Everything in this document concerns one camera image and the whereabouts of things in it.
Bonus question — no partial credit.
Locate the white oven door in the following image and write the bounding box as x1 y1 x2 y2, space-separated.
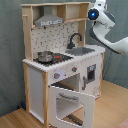
49 86 95 128

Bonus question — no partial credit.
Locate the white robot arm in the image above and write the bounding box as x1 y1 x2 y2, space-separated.
88 0 128 55

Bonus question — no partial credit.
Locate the white wooden toy kitchen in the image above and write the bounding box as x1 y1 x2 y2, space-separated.
22 2 105 127

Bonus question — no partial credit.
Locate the black toy stovetop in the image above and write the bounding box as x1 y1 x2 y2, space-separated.
35 53 71 67

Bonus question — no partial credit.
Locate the right red stove knob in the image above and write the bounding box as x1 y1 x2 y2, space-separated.
71 66 78 73

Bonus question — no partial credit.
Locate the red stove knob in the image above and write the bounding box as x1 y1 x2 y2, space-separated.
71 66 78 73
54 73 60 79

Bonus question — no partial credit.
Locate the left red stove knob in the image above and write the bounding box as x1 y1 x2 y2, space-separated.
54 73 60 79

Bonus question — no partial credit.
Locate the grey toy sink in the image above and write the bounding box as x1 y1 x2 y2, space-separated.
66 47 94 56

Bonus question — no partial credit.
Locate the black toy faucet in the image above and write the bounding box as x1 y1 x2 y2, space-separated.
67 33 82 49

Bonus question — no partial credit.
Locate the small metal pot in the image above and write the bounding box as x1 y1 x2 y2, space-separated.
38 51 53 62

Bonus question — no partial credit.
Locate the white cabinet door with dispenser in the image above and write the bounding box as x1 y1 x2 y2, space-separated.
80 55 102 98

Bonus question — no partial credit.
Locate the grey range hood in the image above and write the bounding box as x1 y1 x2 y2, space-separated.
34 5 64 27

